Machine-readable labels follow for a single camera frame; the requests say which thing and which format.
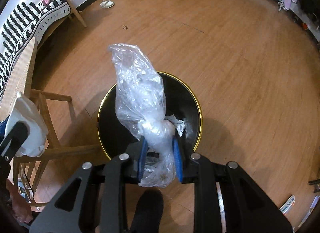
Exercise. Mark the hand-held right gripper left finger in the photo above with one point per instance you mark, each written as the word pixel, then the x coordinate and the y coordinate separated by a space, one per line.
pixel 142 157

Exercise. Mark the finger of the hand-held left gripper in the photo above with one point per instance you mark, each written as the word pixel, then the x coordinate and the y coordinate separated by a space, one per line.
pixel 15 137
pixel 2 126

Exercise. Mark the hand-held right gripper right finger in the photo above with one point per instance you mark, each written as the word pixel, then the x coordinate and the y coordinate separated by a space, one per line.
pixel 178 160

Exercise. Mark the white plastic bag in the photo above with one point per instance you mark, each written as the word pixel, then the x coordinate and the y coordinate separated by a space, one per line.
pixel 27 122

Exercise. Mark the black gold-rimmed trash bin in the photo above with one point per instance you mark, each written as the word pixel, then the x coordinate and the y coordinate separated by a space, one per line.
pixel 185 105

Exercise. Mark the clear plastic bag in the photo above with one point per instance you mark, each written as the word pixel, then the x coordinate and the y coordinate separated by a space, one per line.
pixel 140 92

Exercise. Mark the person's left hand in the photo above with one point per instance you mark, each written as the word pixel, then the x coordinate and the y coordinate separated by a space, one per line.
pixel 20 206

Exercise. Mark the wooden chair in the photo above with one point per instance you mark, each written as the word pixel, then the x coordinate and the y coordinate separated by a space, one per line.
pixel 50 125

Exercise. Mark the crumpled blue white paper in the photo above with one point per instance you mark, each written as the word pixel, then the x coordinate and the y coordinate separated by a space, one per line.
pixel 177 122

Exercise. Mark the black white striped sofa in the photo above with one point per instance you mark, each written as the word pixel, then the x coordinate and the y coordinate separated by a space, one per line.
pixel 17 30

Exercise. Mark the white blue flat box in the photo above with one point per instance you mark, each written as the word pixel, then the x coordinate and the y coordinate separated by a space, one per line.
pixel 287 204

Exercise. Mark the pale slipper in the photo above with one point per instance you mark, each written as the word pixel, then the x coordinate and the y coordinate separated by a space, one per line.
pixel 107 3

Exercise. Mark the dark hanging clothes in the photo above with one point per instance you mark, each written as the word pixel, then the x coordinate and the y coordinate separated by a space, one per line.
pixel 308 2

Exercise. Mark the wooden sofa frame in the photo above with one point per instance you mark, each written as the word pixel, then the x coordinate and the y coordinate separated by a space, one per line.
pixel 80 19

